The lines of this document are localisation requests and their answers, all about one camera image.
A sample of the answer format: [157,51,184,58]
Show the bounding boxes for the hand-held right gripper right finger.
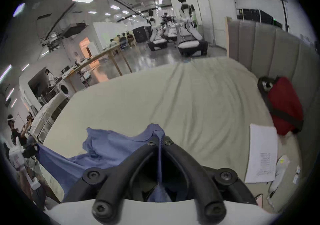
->
[163,138,258,221]

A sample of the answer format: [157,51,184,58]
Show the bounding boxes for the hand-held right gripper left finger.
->
[62,139,161,220]

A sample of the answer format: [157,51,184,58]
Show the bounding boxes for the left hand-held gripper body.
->
[7,137,41,191]

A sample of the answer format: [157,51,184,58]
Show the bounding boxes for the blue shirt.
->
[37,123,177,202]

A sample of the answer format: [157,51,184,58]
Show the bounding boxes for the person's left hand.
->
[16,169,34,201]

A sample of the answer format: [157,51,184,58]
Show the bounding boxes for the white bed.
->
[28,93,70,142]

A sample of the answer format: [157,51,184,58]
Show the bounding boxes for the white printed paper sheet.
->
[244,124,278,184]

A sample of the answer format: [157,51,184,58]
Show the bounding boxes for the white washing machine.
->
[56,81,76,98]

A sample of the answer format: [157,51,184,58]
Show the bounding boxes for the white plastic packet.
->
[268,155,291,192]

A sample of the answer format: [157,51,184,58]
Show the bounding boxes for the bed with beige sheet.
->
[42,57,303,215]

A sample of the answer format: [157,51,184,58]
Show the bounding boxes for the small white tag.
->
[293,166,301,185]

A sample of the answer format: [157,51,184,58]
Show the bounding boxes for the long wooden table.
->
[61,44,133,90]

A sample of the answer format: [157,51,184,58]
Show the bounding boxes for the black softbox lamp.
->
[63,22,88,38]

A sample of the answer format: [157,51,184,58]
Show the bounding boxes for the group of people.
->
[109,33,134,50]

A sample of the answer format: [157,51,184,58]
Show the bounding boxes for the padded grey headboard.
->
[226,17,320,146]

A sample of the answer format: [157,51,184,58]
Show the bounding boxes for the black cabinet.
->
[132,26,152,43]

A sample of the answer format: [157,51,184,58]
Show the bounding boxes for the white humanoid robot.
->
[174,0,196,28]

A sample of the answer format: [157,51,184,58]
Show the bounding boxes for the red bag with black strap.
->
[257,75,304,136]

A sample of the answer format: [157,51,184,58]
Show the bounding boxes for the bed with black frame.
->
[176,23,209,57]
[147,29,168,51]

